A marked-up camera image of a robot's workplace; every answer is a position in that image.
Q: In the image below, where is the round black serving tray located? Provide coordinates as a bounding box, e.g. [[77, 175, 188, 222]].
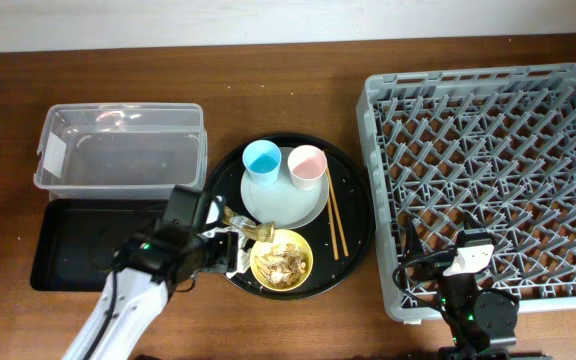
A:
[[230, 133, 375, 300]]

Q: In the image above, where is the pink plastic cup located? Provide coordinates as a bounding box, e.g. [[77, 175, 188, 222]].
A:
[[287, 145, 328, 190]]

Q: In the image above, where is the food scraps pile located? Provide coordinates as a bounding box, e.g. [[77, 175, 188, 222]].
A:
[[254, 243, 308, 289]]

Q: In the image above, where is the blue plastic cup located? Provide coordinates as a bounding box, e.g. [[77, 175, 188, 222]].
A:
[[242, 140, 282, 186]]

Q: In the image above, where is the yellow bowl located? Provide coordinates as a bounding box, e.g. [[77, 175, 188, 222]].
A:
[[250, 229, 314, 292]]

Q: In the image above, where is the gold snack wrapper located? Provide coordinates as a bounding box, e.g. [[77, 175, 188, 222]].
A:
[[222, 206, 276, 243]]

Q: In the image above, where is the clear plastic waste bin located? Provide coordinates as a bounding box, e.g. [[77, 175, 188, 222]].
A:
[[33, 102, 208, 200]]

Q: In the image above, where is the black camera cable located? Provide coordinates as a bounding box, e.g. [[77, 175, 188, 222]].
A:
[[391, 247, 464, 326]]

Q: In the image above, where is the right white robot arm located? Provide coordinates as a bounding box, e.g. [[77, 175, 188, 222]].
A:
[[393, 215, 519, 359]]

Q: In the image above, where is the black rectangular tray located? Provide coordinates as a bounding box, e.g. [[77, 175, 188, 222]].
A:
[[30, 199, 167, 292]]

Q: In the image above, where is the wooden chopstick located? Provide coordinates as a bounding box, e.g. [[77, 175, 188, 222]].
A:
[[329, 170, 349, 257], [326, 167, 339, 261]]

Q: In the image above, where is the light grey plate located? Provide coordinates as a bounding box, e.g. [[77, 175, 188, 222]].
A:
[[240, 147, 329, 229]]

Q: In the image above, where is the white napkin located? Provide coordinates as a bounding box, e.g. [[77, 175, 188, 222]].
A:
[[200, 226, 251, 278]]

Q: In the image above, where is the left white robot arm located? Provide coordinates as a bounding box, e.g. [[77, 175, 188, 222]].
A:
[[64, 225, 247, 359]]

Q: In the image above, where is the grey dishwasher rack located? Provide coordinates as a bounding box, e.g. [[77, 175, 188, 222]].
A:
[[356, 63, 576, 323]]

